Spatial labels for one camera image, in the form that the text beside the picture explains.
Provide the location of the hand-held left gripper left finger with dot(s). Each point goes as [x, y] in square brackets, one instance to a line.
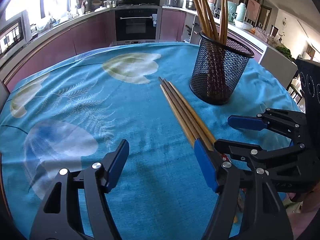
[117, 165]

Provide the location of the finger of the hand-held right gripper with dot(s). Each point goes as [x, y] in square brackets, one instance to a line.
[246, 122]
[237, 147]

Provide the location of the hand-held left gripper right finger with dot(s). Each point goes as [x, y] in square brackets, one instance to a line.
[206, 165]

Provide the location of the black mesh utensil holder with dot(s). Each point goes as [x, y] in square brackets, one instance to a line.
[217, 80]

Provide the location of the bunch of wooden chopsticks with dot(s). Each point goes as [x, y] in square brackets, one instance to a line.
[203, 17]

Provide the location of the person's right hand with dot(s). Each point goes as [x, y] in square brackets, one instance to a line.
[308, 205]

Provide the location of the blue floral tablecloth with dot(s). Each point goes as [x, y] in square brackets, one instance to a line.
[100, 130]

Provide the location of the green leafy vegetables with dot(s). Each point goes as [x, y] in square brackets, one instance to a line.
[283, 51]

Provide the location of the clear plastic container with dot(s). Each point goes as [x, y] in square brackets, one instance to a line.
[265, 35]

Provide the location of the white bowl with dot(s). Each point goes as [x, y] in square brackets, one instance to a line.
[243, 24]

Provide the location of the mint green thermos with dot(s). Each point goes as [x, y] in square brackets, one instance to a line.
[241, 12]

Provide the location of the mint green kettle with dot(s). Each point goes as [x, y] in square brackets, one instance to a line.
[231, 11]

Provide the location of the stainless steel stock pot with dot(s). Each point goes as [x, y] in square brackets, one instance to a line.
[190, 3]

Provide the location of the black built-in oven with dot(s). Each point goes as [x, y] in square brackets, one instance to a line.
[137, 25]

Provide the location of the silver rice cooker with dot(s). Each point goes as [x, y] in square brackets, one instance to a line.
[174, 0]

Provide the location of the white casserole lid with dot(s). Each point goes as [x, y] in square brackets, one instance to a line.
[102, 8]

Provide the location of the round bamboo basket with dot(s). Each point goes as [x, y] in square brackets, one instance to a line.
[96, 3]

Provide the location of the black wok with lid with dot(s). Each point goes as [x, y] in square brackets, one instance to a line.
[124, 0]

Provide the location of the white microwave oven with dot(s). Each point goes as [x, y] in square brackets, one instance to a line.
[12, 37]

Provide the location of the kitchen window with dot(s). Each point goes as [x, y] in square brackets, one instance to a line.
[45, 0]

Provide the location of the pink wall picture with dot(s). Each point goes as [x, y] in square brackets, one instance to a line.
[253, 10]

